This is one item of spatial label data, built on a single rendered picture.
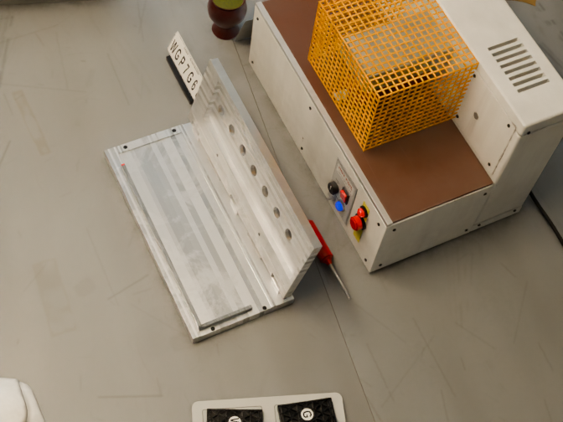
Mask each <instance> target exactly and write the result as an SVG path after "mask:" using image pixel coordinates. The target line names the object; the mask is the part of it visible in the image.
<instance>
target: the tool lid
mask: <svg viewBox="0 0 563 422"><path fill-rule="evenodd" d="M222 106H223V108H224V114H223V112H222V109H221V107H222ZM188 118H189V120H190V122H191V124H193V123H194V124H195V126H196V128H197V130H198V132H199V140H200V141H201V143H202V144H203V146H204V149H205V151H206V152H207V154H208V155H207V158H208V160H209V163H210V165H211V167H212V168H213V170H214V173H215V174H216V176H217V178H218V179H219V181H222V183H223V184H224V186H225V189H226V191H227V193H228V194H229V196H230V197H231V196H232V197H233V199H234V200H235V203H236V205H237V207H238V209H237V212H238V214H239V216H240V217H241V219H242V221H243V223H244V225H245V227H246V229H247V231H248V233H247V235H248V237H249V239H250V241H251V243H252V245H253V247H254V249H255V251H256V253H257V254H258V256H259V258H260V260H263V261H264V263H265V265H266V268H267V269H268V271H269V272H270V274H271V275H274V276H275V278H276V281H277V283H278V285H279V286H280V290H279V291H280V293H281V296H282V298H287V297H289V296H291V295H292V293H293V292H294V291H295V289H296V288H297V286H298V284H299V283H300V281H301V279H302V278H303V277H304V275H305V273H306V272H307V270H308V268H309V267H310V265H311V263H312V262H313V261H314V259H315V257H316V256H317V254H318V252H319V251H320V249H321V248H322V247H323V246H322V244H321V243H320V241H319V239H318V237H317V236H316V234H315V232H314V230H313V228H312V226H311V225H310V223H309V221H308V220H307V217H306V215H305V213H304V212H303V211H302V208H301V206H300V205H299V203H298V201H297V199H296V198H295V196H294V194H293V192H292V190H291V189H290V187H289V185H288V183H287V181H286V179H285V178H284V176H283V175H282V172H281V170H280V168H279V167H278V166H277V164H276V161H275V160H274V158H273V156H272V154H271V153H270V151H269V149H268V147H267V145H266V144H265V142H264V140H263V138H262V137H261V134H260V132H259V131H258V130H257V128H256V125H255V123H254V122H253V120H252V119H251V116H250V115H249V113H248V111H247V109H246V108H245V106H244V104H243V102H242V100H241V98H240V97H239V95H238V93H237V91H236V90H235V87H234V86H233V84H232V83H231V81H230V78H229V76H228V75H227V74H226V72H225V69H224V68H223V66H222V64H221V63H220V61H219V59H218V58H216V59H210V60H209V63H208V66H207V68H206V71H205V72H204V77H203V79H202V81H201V84H200V86H199V89H198V92H197V95H196V96H195V99H194V103H193V105H192V108H191V110H190V112H189V116H188ZM232 126H233V127H234V128H235V134H234V133H233V131H232ZM243 145H244V147H245V154H244V151H243ZM254 166H255V167H256V171H257V174H255V171H254ZM266 187H267V190H268V196H267V194H266ZM277 208H278V209H279V212H280V217H279V216H278V214H277V211H276V209H277ZM289 229H290V231H291V233H292V238H290V236H289V233H288V230H289Z"/></svg>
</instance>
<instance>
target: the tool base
mask: <svg viewBox="0 0 563 422"><path fill-rule="evenodd" d="M172 129H176V132H172ZM124 146H127V149H124V148H123V147H124ZM104 153H105V159H106V161H107V163H108V165H109V167H110V169H111V172H112V174H113V176H114V178H115V179H116V182H117V185H118V187H119V189H120V190H121V193H122V195H123V197H124V199H125V201H126V203H127V206H128V208H129V209H130V211H131V214H132V217H133V218H134V220H135V222H136V224H137V227H138V229H139V231H140V233H141V235H142V237H143V239H144V242H145V244H146V246H147V248H148V250H149V252H150V254H151V256H152V259H153V261H154V263H155V265H156V267H157V268H158V272H159V274H160V276H161V277H162V279H163V282H164V285H165V286H166V288H167V290H168V293H169V295H170V296H171V299H172V301H173V304H174V305H175V307H176V309H177V311H178V314H179V316H180V318H181V320H182V322H183V324H184V327H185V329H186V331H187V333H188V335H189V337H190V339H191V342H192V343H196V342H199V341H201V340H204V339H205V338H207V337H211V336H213V335H215V334H218V333H220V332H223V331H226V330H228V329H231V328H232V327H236V326H238V325H240V324H242V323H245V322H248V321H250V320H253V319H255V318H257V317H260V316H263V315H265V314H267V313H269V312H272V311H275V310H277V309H280V308H282V307H284V306H287V305H290V304H292V303H293V302H294V297H293V295H291V296H289V297H287V298H282V295H281V293H280V291H279V290H280V286H279V285H278V283H277V281H276V278H275V276H274V275H271V274H270V272H269V271H268V269H267V268H266V265H265V263H264V261H263V260H260V258H259V256H258V254H257V253H256V251H255V249H254V247H253V245H252V243H251V241H250V239H249V237H248V235H247V233H248V231H247V229H246V227H245V225H244V223H243V221H242V219H241V217H240V216H239V214H238V212H237V209H238V207H237V205H236V203H235V200H234V199H233V197H232V196H231V197H230V196H229V194H228V193H227V191H226V189H225V186H224V184H223V183H222V181H219V179H218V178H217V176H216V174H215V173H214V170H213V168H212V167H211V165H210V163H209V160H208V158H207V155H208V154H207V152H206V151H205V149H204V146H203V144H202V143H201V141H200V140H199V132H198V130H197V128H196V126H195V124H194V123H193V124H191V122H190V123H187V124H182V125H179V126H175V127H172V128H169V129H167V130H164V131H160V132H157V133H154V134H152V135H149V136H145V137H143V138H140V139H137V140H135V141H132V142H128V143H125V144H122V145H120V146H117V147H113V148H110V149H107V150H105V151H104ZM123 163H125V165H126V167H127V170H128V172H129V174H130V176H131V178H132V181H133V182H134V184H135V186H136V188H137V191H138V193H139V195H140V197H141V199H142V201H143V203H144V205H145V207H146V209H147V212H148V214H149V216H150V218H151V220H152V222H153V224H154V226H155V228H156V230H157V232H158V235H159V237H160V239H161V241H162V242H163V245H164V247H165V249H166V251H167V253H168V256H169V258H170V260H171V261H172V263H173V266H174V268H175V270H176V272H177V274H178V277H179V279H180V280H181V282H182V284H183V287H184V289H185V290H186V293H187V295H188V297H189V299H190V301H191V303H192V305H193V307H194V310H195V312H196V314H197V316H198V318H199V320H200V322H201V324H204V323H206V322H209V321H212V320H214V319H216V318H218V317H222V316H224V315H226V314H229V313H231V312H233V311H237V310H239V309H241V308H243V307H245V306H249V305H251V306H252V310H251V311H248V312H245V313H243V314H240V315H239V316H235V317H232V318H231V319H228V320H226V321H223V322H220V323H218V324H215V325H213V326H211V327H215V330H214V331H211V329H210V328H211V327H208V328H205V329H204V330H201V331H199V329H198V328H197V326H196V323H195V321H194V319H193V317H192V315H191V313H190V311H189V309H188V306H187V304H186V302H185V300H184V298H183V296H182V294H181V292H180V290H179V288H178V285H177V283H176V281H175V279H174V278H173V275H172V273H171V270H170V269H169V267H168V264H167V262H166V260H165V259H164V257H163V253H162V251H161V250H160V248H159V246H158V243H157V241H156V240H155V238H154V235H153V233H152V231H151V229H150V227H149V225H148V223H147V221H146V218H145V216H144V214H143V212H142V210H141V208H140V206H139V204H138V202H137V199H136V197H135V195H134V193H133V191H132V189H131V187H130V185H129V183H128V181H127V178H126V176H125V174H124V172H123V171H122V169H121V165H122V164H123ZM263 306H266V310H263V309H262V307H263Z"/></svg>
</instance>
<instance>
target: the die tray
mask: <svg viewBox="0 0 563 422"><path fill-rule="evenodd" d="M325 398H332V402H333V409H334V413H335V417H336V420H337V422H345V417H344V411H343V399H342V396H341V395H340V394H339V393H325V394H299V395H286V396H273V397H260V398H247V399H222V400H208V401H197V402H195V403H194V404H193V406H192V420H193V422H206V420H207V409H262V414H263V422H280V420H279V416H278V412H277V405H281V404H291V403H297V402H302V401H308V400H314V399H325Z"/></svg>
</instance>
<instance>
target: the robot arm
mask: <svg viewBox="0 0 563 422"><path fill-rule="evenodd" d="M0 422H46V421H45V418H44V416H43V413H42V411H41V408H40V407H39V403H38V401H37V399H36V397H35V395H34V392H33V390H32V389H31V388H30V387H29V386H28V385H27V384H26V383H22V382H20V381H19V380H17V379H15V378H0Z"/></svg>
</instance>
